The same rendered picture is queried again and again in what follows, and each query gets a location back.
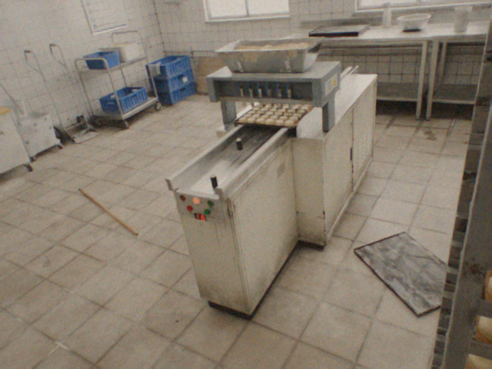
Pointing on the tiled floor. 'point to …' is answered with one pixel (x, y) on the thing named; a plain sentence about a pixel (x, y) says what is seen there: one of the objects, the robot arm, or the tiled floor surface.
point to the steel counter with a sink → (389, 92)
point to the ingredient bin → (11, 144)
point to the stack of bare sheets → (407, 270)
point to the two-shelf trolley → (114, 87)
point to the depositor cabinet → (329, 161)
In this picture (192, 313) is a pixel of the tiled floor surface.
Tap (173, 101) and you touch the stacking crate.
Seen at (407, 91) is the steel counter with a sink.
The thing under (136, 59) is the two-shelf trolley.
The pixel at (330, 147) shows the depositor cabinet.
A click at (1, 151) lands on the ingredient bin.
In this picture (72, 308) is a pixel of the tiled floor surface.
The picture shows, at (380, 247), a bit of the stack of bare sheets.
